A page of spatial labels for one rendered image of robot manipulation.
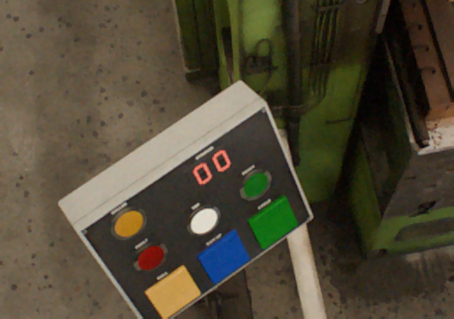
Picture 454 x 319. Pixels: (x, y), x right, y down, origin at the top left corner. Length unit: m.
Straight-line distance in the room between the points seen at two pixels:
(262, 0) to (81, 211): 0.43
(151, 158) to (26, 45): 1.53
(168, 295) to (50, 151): 1.28
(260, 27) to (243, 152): 0.23
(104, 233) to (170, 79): 1.41
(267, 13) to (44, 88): 1.40
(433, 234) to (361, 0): 1.04
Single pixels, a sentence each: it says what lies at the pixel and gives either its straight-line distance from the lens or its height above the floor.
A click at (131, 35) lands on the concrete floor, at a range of 2.74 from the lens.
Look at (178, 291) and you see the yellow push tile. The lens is 1.42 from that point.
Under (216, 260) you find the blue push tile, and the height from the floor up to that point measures 1.02.
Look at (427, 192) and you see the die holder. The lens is 1.88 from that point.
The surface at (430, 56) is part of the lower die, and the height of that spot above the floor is 0.98.
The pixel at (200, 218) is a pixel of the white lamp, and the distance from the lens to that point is 1.35.
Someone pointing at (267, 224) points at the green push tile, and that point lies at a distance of 1.43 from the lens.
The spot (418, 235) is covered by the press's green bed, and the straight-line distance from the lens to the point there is 2.35.
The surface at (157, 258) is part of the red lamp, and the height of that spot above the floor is 1.09.
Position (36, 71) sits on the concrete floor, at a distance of 2.74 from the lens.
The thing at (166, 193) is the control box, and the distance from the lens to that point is 1.30.
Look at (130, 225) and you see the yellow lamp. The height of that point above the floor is 1.16.
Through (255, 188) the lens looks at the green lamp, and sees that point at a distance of 1.38.
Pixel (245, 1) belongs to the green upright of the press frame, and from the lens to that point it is 1.36.
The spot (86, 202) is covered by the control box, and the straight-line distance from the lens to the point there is 1.30.
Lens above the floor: 2.40
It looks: 70 degrees down
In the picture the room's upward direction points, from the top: 7 degrees counter-clockwise
